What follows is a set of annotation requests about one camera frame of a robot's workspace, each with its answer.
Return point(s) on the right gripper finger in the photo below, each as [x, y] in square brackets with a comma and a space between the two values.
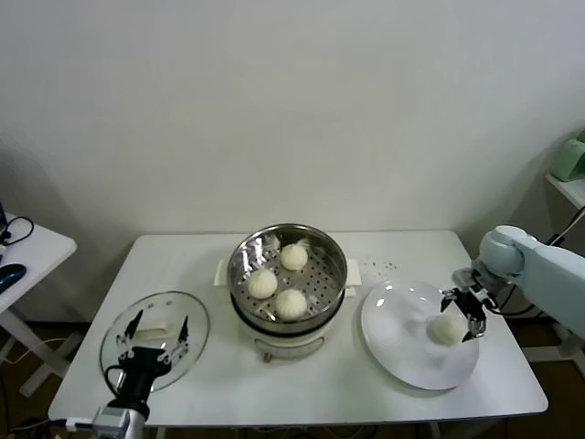
[475, 327]
[448, 299]

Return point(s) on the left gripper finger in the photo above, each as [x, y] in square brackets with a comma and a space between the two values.
[179, 340]
[129, 336]

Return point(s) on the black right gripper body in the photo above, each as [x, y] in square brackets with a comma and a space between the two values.
[471, 304]

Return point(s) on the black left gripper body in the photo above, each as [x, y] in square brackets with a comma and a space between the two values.
[139, 375]

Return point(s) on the white steamed baozi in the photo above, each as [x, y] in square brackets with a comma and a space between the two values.
[294, 257]
[290, 304]
[262, 283]
[445, 330]

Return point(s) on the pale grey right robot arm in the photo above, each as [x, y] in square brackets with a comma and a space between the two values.
[548, 270]

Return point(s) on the stainless steel steamer basket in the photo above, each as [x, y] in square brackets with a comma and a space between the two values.
[326, 279]

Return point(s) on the round glass pot lid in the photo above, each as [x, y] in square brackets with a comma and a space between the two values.
[196, 315]

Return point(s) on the round white plate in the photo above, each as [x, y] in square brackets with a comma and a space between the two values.
[388, 320]

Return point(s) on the cream electric cooker base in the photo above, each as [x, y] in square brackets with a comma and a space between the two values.
[292, 343]

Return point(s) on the white side table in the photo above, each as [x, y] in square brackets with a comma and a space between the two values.
[41, 247]

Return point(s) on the blue computer mouse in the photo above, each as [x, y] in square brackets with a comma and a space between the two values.
[11, 274]

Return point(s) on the white shelf table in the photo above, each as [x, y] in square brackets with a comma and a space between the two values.
[571, 187]

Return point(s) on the pale green appliance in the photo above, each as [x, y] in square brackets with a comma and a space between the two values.
[569, 157]

